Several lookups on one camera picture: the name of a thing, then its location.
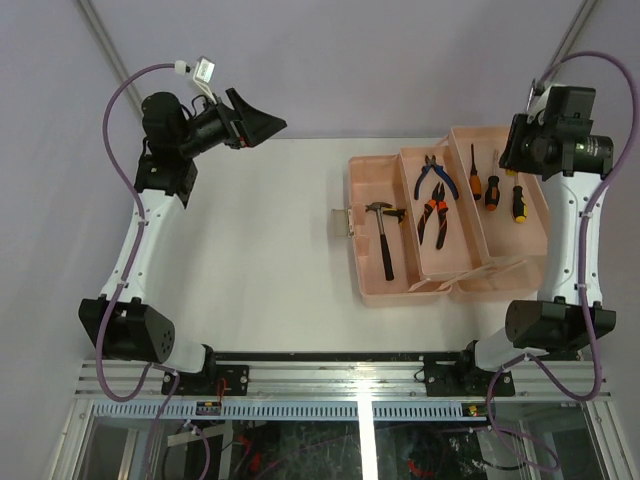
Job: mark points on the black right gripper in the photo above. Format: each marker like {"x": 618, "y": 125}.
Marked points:
{"x": 512, "y": 157}

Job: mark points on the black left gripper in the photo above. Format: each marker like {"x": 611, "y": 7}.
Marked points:
{"x": 250, "y": 125}

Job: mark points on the small orange handle screwdriver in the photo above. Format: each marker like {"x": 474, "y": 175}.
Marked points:
{"x": 474, "y": 179}

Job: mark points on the black orange tip screwdriver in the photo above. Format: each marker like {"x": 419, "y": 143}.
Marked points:
{"x": 492, "y": 194}

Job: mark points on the pink translucent plastic toolbox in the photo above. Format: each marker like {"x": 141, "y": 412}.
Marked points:
{"x": 448, "y": 244}

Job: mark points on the claw hammer black handle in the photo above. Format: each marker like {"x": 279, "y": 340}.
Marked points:
{"x": 380, "y": 209}

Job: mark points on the long thin shaft screwdriver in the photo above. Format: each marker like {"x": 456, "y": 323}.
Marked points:
{"x": 398, "y": 213}

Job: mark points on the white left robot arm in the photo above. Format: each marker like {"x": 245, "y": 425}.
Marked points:
{"x": 126, "y": 321}

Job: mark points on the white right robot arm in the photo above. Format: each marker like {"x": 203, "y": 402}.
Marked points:
{"x": 567, "y": 313}

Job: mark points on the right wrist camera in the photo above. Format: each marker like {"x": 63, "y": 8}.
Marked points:
{"x": 537, "y": 101}

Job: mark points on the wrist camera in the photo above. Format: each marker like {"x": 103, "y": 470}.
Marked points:
{"x": 201, "y": 74}
{"x": 537, "y": 101}

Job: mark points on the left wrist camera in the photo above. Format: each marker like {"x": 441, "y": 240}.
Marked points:
{"x": 201, "y": 74}

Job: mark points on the right aluminium corner post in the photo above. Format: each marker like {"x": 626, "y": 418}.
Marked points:
{"x": 574, "y": 30}

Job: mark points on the aluminium corner post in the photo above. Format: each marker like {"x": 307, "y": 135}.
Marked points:
{"x": 102, "y": 38}
{"x": 574, "y": 30}

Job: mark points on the left aluminium corner post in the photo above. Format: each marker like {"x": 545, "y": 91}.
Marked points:
{"x": 102, "y": 38}

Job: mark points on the aluminium front rail frame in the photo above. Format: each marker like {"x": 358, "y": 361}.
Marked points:
{"x": 339, "y": 380}

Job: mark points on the slotted grey cable duct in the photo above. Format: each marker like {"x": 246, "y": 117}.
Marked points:
{"x": 283, "y": 410}

